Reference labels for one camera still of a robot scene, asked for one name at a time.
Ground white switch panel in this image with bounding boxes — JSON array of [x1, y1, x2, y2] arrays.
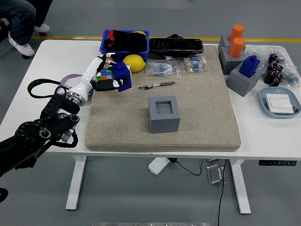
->
[[265, 93, 297, 116]]

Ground blue square seal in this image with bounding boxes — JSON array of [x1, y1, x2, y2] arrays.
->
[[238, 55, 261, 78], [110, 62, 132, 92]]

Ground grey cube seal holder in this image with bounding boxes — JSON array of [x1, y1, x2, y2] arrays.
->
[[217, 34, 246, 57], [148, 96, 181, 134], [220, 46, 246, 76], [226, 61, 263, 97]]

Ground light blue tray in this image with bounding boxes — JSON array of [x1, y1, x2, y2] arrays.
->
[[258, 87, 301, 119]]

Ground blue plastic bin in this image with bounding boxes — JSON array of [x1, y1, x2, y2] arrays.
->
[[99, 29, 151, 64]]

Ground clear bag black capacitors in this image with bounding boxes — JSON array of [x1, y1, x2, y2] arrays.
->
[[246, 44, 297, 88]]

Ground clear bag blue resistors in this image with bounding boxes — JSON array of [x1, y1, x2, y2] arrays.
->
[[144, 58, 182, 79]]

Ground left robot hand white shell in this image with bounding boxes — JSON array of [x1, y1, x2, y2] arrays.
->
[[67, 53, 125, 99]]

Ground person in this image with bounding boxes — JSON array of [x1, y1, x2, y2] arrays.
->
[[0, 0, 54, 57]]

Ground black cloth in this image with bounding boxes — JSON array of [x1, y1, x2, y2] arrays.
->
[[103, 29, 148, 53]]

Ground black plug and cord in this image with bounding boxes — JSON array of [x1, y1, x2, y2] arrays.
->
[[169, 157, 204, 177]]

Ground silver metal bracket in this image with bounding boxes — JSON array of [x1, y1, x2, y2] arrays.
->
[[206, 164, 227, 185]]

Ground clear bag blue components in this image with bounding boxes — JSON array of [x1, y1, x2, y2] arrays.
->
[[281, 65, 301, 89]]

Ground white power strip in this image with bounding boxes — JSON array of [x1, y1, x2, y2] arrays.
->
[[148, 157, 170, 175]]

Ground clear bag mixed resistors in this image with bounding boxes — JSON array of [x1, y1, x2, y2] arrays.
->
[[180, 56, 208, 73]]

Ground white table leg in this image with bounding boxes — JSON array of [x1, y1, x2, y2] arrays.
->
[[65, 155, 87, 211], [230, 159, 252, 215]]

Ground black desk control panel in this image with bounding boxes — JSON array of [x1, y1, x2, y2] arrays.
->
[[258, 160, 296, 166]]

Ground purple tray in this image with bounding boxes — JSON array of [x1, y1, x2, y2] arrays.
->
[[60, 73, 95, 104]]

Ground grey-brown mat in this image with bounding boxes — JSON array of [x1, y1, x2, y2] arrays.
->
[[84, 45, 242, 153]]

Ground orange cylinder seal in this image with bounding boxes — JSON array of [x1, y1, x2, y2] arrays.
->
[[228, 37, 246, 58], [228, 24, 245, 43]]

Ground yellow lemon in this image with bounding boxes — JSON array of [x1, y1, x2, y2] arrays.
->
[[122, 54, 146, 73]]

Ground black cable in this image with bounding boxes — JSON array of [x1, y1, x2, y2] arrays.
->
[[216, 159, 227, 226]]

